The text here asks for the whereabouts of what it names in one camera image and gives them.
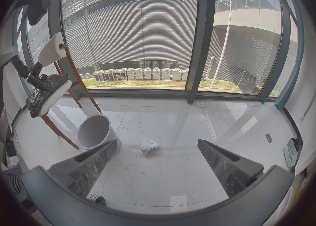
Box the wooden chair with white cushions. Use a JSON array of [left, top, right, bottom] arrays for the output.
[[26, 32, 102, 150]]

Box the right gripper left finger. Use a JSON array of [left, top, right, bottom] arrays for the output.
[[47, 139, 118, 198]]

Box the white trash bin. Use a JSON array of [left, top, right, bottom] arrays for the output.
[[77, 115, 121, 155]]

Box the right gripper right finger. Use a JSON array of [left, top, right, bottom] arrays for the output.
[[197, 139, 264, 199]]

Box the black plastic bag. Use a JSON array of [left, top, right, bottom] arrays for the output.
[[26, 73, 69, 119]]

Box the window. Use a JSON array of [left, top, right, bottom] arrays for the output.
[[15, 0, 300, 104]]

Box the pale green oval tray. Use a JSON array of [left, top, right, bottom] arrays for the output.
[[283, 137, 303, 167]]

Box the white paper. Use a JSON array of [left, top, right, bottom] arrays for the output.
[[141, 140, 159, 156]]

